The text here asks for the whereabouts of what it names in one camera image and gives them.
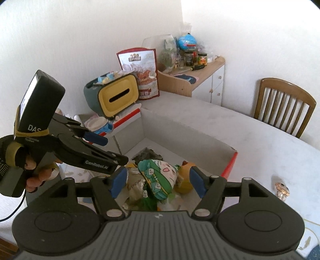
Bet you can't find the silver foil snack pouch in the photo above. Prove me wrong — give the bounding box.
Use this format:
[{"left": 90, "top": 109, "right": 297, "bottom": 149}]
[{"left": 126, "top": 167, "right": 145, "bottom": 204}]

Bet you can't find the dark tea leaf bag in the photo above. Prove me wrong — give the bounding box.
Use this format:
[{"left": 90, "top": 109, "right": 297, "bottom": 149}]
[{"left": 132, "top": 147, "right": 163, "bottom": 165}]

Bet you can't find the green fabric doll pouch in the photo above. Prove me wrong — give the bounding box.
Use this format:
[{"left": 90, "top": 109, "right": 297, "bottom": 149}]
[{"left": 138, "top": 159, "right": 178, "bottom": 200}]

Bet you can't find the cartoon face shell charm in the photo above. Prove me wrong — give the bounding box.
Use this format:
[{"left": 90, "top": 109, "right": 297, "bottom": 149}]
[{"left": 274, "top": 182, "right": 290, "bottom": 201}]

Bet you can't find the person's left hand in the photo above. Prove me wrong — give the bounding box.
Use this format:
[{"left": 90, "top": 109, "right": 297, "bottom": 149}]
[{"left": 25, "top": 159, "right": 63, "bottom": 193}]

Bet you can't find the white paper cup lid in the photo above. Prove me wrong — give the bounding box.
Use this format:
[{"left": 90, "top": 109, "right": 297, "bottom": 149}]
[{"left": 84, "top": 116, "right": 108, "bottom": 132}]

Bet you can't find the red white cardboard box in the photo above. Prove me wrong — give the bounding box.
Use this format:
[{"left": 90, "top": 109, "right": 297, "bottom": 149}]
[{"left": 102, "top": 109, "right": 238, "bottom": 178}]

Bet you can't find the green tassel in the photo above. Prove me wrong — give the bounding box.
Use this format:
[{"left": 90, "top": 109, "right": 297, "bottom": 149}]
[{"left": 137, "top": 197, "right": 157, "bottom": 212}]

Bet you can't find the yellow green tissue box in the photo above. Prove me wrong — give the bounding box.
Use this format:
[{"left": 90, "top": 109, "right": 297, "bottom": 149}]
[{"left": 84, "top": 73, "right": 139, "bottom": 118}]

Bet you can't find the red white snack bag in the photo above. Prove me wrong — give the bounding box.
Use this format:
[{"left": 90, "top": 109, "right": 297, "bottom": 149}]
[{"left": 117, "top": 47, "right": 159, "bottom": 100}]

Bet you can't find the white wooden side cabinet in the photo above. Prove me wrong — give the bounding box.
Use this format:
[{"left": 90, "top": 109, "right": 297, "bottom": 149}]
[{"left": 158, "top": 56, "right": 226, "bottom": 106}]

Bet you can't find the wooden chair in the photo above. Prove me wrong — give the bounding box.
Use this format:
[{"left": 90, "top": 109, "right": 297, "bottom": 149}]
[{"left": 253, "top": 77, "right": 317, "bottom": 138}]

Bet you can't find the glass jar dark lid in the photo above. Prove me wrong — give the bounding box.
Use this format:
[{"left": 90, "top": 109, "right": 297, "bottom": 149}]
[{"left": 197, "top": 53, "right": 208, "bottom": 66}]

